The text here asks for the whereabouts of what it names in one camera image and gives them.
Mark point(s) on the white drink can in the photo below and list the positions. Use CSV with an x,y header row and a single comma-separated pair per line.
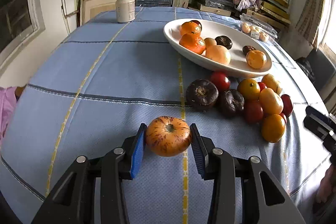
x,y
125,10

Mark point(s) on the carved wooden chair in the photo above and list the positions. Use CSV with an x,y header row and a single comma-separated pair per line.
x,y
19,91

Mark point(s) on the clear plastic clamshell box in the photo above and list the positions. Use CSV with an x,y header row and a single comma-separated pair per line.
x,y
258,23

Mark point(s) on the red striped orange fruit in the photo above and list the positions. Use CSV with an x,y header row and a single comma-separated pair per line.
x,y
168,140

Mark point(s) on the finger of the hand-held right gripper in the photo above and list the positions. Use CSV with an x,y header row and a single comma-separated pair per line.
x,y
315,121

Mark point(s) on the person's right hand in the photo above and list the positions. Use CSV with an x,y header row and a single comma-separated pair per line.
x,y
325,184

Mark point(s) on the white oval plate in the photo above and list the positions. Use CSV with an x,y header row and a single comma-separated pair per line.
x,y
231,29

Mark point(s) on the dark grey chair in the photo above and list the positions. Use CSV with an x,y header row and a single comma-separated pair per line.
x,y
319,58

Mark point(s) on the pale pink orange fruit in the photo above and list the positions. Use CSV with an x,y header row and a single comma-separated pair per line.
x,y
256,59

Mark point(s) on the orange mandarin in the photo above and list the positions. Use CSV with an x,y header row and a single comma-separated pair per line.
x,y
189,28
192,43

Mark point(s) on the brick pattern curtain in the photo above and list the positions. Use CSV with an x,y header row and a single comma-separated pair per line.
x,y
309,8

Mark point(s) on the yellow orange tomato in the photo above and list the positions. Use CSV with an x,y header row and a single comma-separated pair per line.
x,y
248,89

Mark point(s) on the small red cherry tomato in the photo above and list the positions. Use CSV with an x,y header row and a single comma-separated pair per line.
x,y
262,85
283,117

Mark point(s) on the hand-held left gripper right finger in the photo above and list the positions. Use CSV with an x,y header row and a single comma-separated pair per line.
x,y
198,153

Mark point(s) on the group of pale peaches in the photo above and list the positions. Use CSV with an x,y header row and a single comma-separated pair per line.
x,y
263,36

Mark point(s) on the pink printed cloth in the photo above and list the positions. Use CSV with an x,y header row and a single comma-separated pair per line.
x,y
6,108

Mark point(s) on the large pale yellow spotted fruit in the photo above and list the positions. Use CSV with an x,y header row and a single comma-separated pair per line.
x,y
271,101

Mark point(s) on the dark purple mangosteen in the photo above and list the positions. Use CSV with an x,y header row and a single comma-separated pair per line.
x,y
223,42

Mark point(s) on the smooth orange fruit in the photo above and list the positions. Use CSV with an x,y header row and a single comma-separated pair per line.
x,y
273,128

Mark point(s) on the large dark purple fruit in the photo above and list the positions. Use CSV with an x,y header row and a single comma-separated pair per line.
x,y
202,95

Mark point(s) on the small tan fruit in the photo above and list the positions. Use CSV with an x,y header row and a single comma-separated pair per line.
x,y
210,41

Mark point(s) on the white framed window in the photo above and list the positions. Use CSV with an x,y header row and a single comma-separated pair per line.
x,y
15,16

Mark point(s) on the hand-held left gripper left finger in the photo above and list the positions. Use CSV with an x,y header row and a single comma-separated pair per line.
x,y
137,153

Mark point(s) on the pale orange round fruit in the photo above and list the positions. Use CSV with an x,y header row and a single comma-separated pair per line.
x,y
218,54

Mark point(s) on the bright wooden framed window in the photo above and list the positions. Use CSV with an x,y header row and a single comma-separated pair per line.
x,y
329,29

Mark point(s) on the blue checked tablecloth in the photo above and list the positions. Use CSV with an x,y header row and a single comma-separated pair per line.
x,y
105,82

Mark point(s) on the black jacket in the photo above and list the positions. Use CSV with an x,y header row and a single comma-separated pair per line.
x,y
305,66

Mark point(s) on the dark red plum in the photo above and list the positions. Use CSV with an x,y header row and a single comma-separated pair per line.
x,y
287,105
247,48

